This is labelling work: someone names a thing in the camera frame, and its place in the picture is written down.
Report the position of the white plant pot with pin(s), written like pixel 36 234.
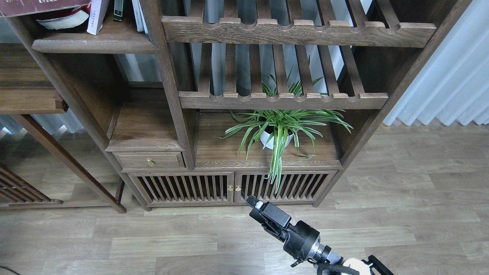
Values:
pixel 267 137

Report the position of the white upright book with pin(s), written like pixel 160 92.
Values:
pixel 139 18

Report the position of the dark green upright book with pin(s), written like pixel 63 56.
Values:
pixel 118 10

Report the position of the dark wooden bookshelf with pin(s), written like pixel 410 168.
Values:
pixel 158 103

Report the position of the green spider plant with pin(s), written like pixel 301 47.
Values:
pixel 283 121

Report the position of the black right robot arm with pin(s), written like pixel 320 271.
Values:
pixel 332 264

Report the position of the wooden side furniture left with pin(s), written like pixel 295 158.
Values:
pixel 25 91

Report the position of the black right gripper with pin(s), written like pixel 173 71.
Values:
pixel 300 241

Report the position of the white lavender paperback book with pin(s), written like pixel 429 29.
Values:
pixel 98 9

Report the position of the dark red book white characters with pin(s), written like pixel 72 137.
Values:
pixel 14 8

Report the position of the white curtain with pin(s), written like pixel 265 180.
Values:
pixel 454 84

